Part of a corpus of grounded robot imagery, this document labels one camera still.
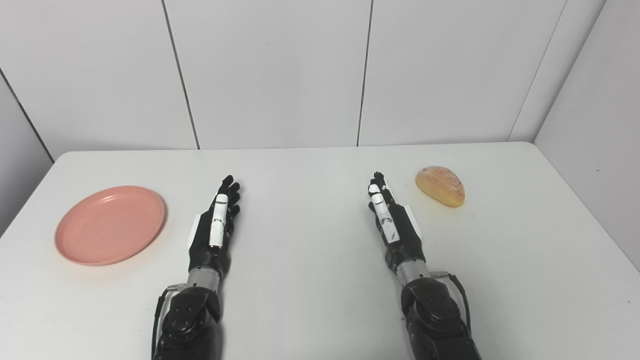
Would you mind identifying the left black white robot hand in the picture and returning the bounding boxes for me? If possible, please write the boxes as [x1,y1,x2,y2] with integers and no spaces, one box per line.
[187,175,242,277]

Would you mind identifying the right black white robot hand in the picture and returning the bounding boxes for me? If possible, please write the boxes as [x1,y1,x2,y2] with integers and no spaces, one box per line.
[368,172,427,274]

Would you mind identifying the golden bread roll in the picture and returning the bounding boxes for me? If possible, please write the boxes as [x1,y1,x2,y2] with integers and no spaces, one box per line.
[415,165,466,208]

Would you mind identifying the pink round plate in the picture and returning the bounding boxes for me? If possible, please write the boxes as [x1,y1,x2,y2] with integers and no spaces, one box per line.
[54,185,166,267]

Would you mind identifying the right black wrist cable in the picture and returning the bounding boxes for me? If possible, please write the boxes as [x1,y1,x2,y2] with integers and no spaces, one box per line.
[431,271,473,335]

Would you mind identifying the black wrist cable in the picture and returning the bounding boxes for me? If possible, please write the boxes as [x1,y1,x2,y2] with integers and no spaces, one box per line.
[431,271,473,335]
[151,284,186,358]

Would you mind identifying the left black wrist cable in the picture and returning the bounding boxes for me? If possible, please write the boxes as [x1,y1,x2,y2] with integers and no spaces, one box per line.
[151,284,186,358]

